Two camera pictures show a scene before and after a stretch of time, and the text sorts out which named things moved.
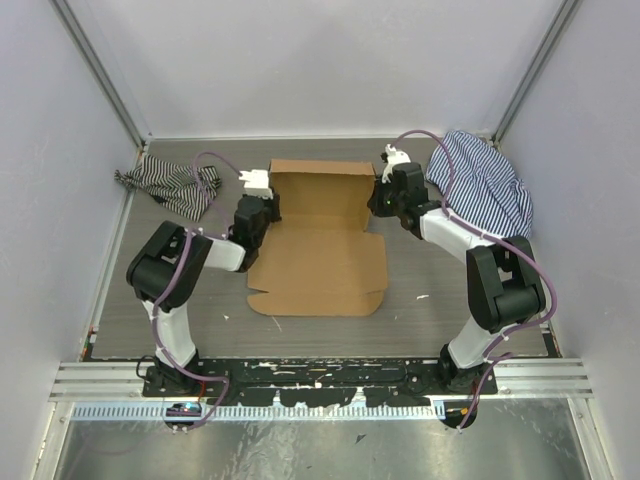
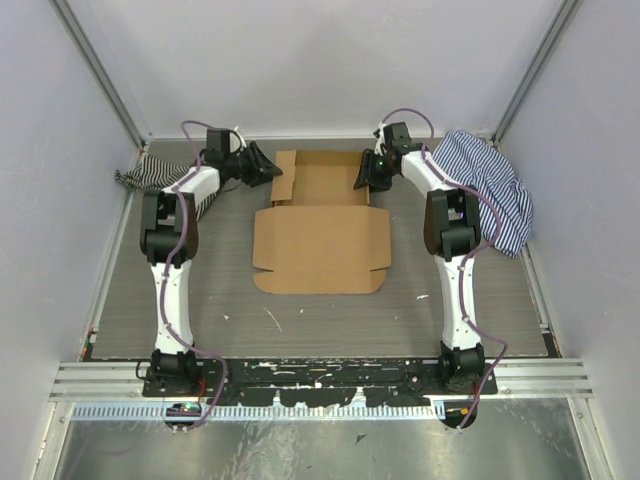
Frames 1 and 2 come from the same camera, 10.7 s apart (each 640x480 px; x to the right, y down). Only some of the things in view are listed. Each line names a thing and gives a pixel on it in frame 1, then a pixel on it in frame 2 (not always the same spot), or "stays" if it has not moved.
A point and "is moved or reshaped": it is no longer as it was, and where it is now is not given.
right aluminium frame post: x=534 y=71 stays
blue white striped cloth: x=482 y=191 stays
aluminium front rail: x=122 y=381 stays
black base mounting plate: x=374 y=382 stays
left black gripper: x=273 y=203 to x=263 y=171
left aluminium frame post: x=99 y=71 stays
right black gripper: x=376 y=202 to x=366 y=175
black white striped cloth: x=187 y=190 stays
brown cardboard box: x=318 y=260 is moved or reshaped
